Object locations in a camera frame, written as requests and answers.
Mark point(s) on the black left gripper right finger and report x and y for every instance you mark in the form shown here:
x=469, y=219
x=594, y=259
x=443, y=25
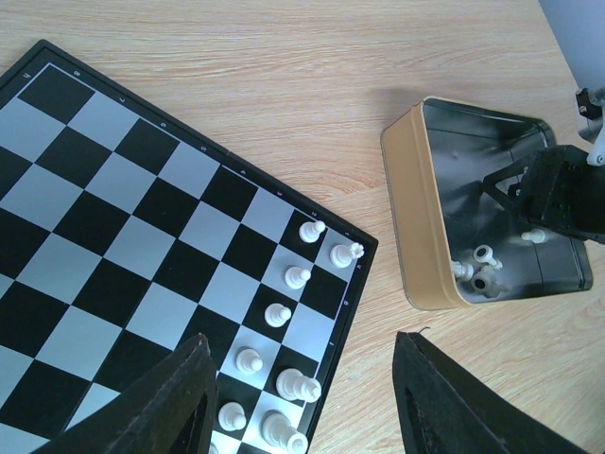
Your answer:
x=442, y=408

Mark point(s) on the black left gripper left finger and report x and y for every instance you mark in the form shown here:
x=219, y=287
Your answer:
x=171, y=409

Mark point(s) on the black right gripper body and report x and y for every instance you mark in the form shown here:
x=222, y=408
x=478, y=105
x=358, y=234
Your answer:
x=564, y=194

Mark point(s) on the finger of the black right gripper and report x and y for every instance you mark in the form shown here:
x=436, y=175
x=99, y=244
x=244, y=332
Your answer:
x=512, y=187

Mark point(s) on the white chess bishop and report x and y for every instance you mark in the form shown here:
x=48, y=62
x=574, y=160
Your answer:
x=292, y=384

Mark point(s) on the white chess rook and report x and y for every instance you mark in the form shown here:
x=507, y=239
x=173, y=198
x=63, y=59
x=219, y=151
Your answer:
x=342, y=255

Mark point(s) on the gold-rimmed metal tin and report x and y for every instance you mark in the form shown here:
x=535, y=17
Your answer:
x=436, y=156

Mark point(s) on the black and white chessboard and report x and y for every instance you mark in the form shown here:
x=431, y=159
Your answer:
x=124, y=233

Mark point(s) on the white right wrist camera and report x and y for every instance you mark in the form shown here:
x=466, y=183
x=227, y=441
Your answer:
x=590, y=103

